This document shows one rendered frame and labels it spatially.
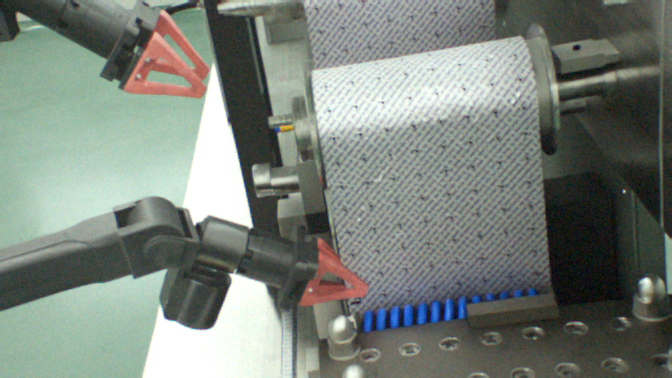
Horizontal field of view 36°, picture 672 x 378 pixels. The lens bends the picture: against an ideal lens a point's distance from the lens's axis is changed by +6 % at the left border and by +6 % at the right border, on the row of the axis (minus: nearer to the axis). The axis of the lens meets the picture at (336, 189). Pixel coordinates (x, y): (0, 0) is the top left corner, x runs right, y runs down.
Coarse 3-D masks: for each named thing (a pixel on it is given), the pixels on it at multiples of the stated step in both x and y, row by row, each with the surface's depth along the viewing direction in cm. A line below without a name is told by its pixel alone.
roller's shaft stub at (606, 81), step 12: (576, 72) 112; (588, 72) 112; (600, 72) 112; (612, 72) 111; (564, 84) 112; (576, 84) 112; (588, 84) 112; (600, 84) 112; (612, 84) 111; (564, 96) 112; (576, 96) 113; (588, 96) 113; (600, 96) 114; (612, 96) 113
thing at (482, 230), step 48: (336, 192) 111; (384, 192) 111; (432, 192) 111; (480, 192) 112; (528, 192) 112; (384, 240) 114; (432, 240) 114; (480, 240) 114; (528, 240) 115; (384, 288) 117; (432, 288) 117; (480, 288) 117; (528, 288) 117
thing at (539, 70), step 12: (528, 48) 110; (540, 60) 109; (540, 72) 108; (540, 84) 108; (312, 96) 109; (540, 96) 108; (540, 108) 108; (540, 120) 109; (540, 132) 110; (312, 144) 109; (324, 168) 111
